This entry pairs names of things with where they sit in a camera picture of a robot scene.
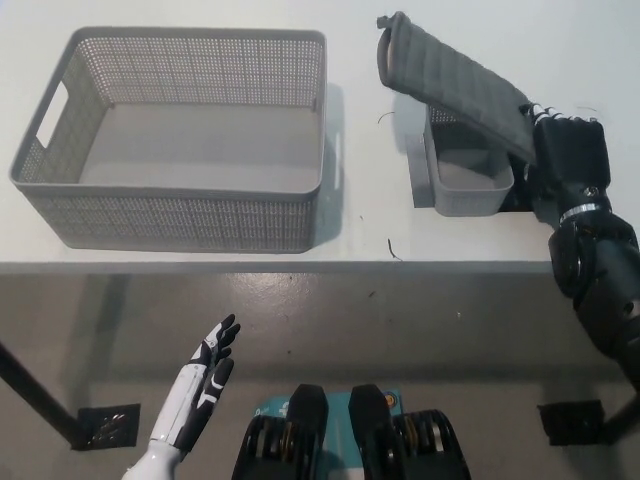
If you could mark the black table foot plate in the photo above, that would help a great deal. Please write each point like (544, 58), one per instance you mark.
(107, 427)
(570, 422)

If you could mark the large grey perforated basket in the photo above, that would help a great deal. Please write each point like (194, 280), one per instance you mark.
(200, 220)

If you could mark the small grey perforated container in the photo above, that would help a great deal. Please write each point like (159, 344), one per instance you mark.
(470, 192)

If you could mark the thin curved black thread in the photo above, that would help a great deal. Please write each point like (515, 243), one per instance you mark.
(588, 109)

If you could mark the short black thread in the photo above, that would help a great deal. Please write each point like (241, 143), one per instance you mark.
(394, 250)

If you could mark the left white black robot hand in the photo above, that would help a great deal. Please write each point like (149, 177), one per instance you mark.
(197, 395)

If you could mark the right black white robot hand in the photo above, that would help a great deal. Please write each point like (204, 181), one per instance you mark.
(570, 160)

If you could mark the black teal robot body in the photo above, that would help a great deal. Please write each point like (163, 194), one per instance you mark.
(350, 435)

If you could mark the grey quilted oven glove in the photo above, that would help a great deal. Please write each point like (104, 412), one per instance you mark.
(450, 80)

